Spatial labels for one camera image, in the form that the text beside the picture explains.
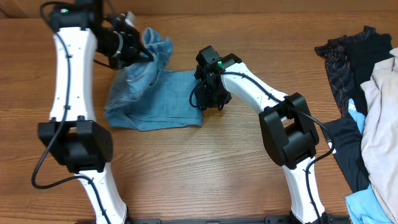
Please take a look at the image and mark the light blue denim jeans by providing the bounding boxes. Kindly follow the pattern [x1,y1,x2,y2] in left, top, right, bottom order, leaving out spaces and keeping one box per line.
[104,27,203,131]

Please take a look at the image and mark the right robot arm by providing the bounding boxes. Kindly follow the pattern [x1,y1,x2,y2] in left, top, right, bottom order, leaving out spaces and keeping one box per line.
[189,46,327,223]

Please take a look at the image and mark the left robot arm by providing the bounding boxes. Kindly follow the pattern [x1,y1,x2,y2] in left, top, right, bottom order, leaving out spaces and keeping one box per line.
[38,0,154,224]

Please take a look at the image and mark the dark navy garment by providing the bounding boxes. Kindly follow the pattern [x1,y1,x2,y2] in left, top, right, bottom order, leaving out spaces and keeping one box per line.
[323,116,370,193]

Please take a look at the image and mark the black patterned garment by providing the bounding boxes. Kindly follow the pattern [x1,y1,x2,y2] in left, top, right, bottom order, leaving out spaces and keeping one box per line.
[315,26,392,116]

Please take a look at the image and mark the pale pink garment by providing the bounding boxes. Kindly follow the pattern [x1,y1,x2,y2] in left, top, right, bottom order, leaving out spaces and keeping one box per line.
[361,48,397,223]

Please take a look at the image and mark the light blue shirt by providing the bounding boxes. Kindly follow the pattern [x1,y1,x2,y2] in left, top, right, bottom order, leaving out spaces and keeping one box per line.
[345,99,392,224]

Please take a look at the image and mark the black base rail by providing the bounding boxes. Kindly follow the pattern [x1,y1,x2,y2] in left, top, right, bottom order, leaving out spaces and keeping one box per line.
[74,212,352,224]

